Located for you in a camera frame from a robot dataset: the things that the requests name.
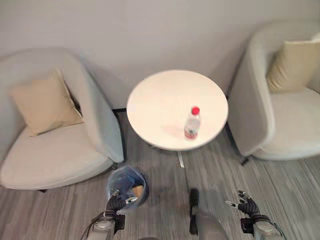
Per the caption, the round white tea table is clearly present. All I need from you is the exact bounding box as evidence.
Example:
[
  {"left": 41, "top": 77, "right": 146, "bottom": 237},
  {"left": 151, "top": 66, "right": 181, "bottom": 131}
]
[{"left": 126, "top": 69, "right": 229, "bottom": 169}]

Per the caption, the robot silver leg dark foot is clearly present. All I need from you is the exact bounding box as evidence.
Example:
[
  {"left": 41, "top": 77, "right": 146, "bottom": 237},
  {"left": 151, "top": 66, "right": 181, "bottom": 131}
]
[{"left": 189, "top": 188, "right": 230, "bottom": 240}]

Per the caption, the light grey armchair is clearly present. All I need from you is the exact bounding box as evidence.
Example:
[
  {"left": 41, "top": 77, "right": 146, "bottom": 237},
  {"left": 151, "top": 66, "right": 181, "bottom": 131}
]
[
  {"left": 226, "top": 20, "right": 320, "bottom": 166},
  {"left": 0, "top": 48, "right": 125, "bottom": 193}
]

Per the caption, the clear water bottle red cap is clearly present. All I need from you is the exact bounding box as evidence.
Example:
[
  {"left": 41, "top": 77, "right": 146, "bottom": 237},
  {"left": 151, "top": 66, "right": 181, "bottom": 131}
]
[{"left": 184, "top": 106, "right": 202, "bottom": 141}]

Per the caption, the crumpled brown paper trash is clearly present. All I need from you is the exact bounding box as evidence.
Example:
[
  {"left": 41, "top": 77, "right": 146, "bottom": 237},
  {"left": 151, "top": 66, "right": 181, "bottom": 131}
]
[{"left": 131, "top": 184, "right": 145, "bottom": 198}]

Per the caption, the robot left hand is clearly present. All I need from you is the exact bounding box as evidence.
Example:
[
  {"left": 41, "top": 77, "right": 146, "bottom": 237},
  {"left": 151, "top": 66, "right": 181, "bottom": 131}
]
[{"left": 105, "top": 189, "right": 139, "bottom": 213}]

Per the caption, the beige square cushion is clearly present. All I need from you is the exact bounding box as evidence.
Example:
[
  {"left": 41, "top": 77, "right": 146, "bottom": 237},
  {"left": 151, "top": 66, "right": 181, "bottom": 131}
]
[
  {"left": 9, "top": 70, "right": 85, "bottom": 137},
  {"left": 266, "top": 39, "right": 320, "bottom": 94}
]

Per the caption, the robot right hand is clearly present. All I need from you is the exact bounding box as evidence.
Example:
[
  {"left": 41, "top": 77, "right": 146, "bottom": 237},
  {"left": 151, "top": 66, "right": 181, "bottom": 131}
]
[{"left": 225, "top": 190, "right": 262, "bottom": 218}]

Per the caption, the small bin with blue bag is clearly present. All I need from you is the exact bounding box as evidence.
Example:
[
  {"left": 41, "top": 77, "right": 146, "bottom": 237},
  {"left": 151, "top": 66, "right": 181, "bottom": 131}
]
[{"left": 107, "top": 165, "right": 150, "bottom": 209}]

